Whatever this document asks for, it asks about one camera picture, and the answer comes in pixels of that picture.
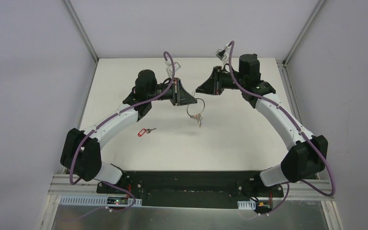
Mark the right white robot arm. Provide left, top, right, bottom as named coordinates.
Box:
left=196, top=51, right=328, bottom=196

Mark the purple cable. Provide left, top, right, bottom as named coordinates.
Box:
left=69, top=51, right=176, bottom=213
left=227, top=40, right=336, bottom=197

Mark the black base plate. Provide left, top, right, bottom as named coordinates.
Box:
left=95, top=171, right=286, bottom=210

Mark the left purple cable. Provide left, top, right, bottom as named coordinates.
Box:
left=69, top=51, right=176, bottom=213

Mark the right white cable duct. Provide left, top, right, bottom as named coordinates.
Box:
left=237, top=199, right=256, bottom=210

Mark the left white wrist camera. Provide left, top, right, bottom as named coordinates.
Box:
left=165, top=61, right=181, bottom=78

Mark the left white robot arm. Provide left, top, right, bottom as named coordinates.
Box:
left=60, top=69, right=197, bottom=194

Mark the red tag key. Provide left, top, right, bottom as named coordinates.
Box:
left=138, top=128, right=156, bottom=137

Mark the white cable duct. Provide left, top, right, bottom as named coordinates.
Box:
left=59, top=195, right=142, bottom=207
left=237, top=199, right=256, bottom=210

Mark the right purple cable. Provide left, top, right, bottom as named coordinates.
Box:
left=227, top=40, right=336, bottom=197

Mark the keyring with keys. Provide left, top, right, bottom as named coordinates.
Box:
left=186, top=98, right=206, bottom=128

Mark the left white cable duct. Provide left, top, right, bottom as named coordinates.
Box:
left=59, top=195, right=142, bottom=207

